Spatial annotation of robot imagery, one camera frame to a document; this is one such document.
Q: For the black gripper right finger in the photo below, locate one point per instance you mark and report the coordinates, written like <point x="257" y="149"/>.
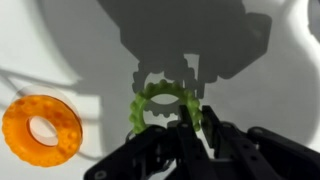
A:
<point x="240" y="153"/>

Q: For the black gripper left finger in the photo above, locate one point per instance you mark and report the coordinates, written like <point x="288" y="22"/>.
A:
<point x="186" y="150"/>

